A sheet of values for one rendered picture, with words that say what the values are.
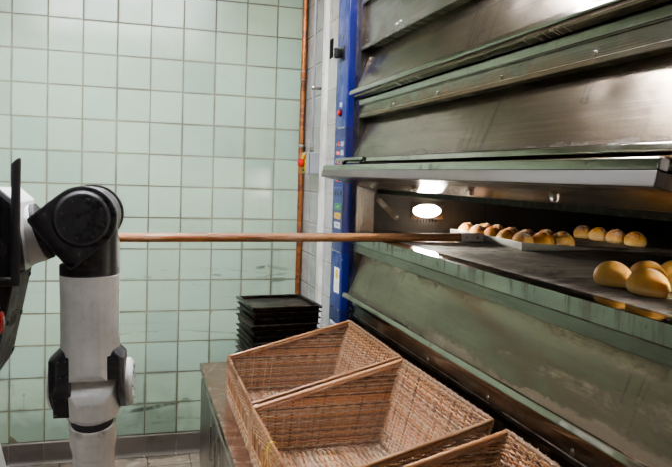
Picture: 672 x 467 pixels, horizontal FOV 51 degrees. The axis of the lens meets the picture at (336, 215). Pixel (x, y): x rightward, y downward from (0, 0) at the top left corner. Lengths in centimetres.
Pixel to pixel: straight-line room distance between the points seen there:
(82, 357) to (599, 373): 92
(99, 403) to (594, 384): 89
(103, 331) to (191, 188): 241
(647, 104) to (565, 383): 57
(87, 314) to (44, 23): 257
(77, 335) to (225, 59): 257
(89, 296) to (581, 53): 101
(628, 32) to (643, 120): 17
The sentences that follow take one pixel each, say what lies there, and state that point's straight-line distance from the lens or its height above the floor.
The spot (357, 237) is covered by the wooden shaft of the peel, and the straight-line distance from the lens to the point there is 240.
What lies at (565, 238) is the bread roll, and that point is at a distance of 248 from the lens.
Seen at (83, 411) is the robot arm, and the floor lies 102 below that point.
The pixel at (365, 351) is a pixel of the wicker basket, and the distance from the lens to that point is 249.
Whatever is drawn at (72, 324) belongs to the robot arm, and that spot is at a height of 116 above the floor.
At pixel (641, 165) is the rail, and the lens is 109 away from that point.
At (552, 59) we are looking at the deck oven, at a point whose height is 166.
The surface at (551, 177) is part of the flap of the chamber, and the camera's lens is 126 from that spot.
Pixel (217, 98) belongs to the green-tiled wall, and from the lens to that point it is 354.
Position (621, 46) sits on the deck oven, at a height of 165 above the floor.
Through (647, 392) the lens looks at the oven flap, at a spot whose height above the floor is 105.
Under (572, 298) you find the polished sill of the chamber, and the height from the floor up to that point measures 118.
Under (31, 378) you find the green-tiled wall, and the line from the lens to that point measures 367.
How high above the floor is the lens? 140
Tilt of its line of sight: 3 degrees down
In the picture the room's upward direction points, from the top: 2 degrees clockwise
